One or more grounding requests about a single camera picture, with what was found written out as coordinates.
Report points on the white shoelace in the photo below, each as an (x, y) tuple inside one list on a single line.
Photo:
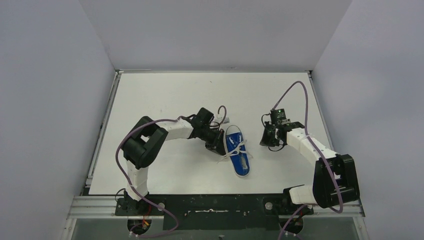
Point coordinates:
[(236, 151)]

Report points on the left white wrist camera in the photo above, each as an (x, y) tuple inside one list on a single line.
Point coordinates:
[(222, 120)]

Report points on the aluminium frame rail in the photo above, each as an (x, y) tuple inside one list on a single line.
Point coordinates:
[(103, 207)]

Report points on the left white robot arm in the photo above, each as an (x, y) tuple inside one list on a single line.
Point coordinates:
[(143, 143)]

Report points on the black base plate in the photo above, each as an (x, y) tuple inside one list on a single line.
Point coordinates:
[(214, 211)]

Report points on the blue canvas sneaker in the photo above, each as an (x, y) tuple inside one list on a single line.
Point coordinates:
[(232, 137)]

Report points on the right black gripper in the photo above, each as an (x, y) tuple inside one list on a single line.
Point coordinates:
[(265, 141)]

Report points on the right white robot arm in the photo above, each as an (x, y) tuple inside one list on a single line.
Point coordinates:
[(335, 178)]

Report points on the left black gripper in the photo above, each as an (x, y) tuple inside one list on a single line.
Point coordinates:
[(216, 142)]

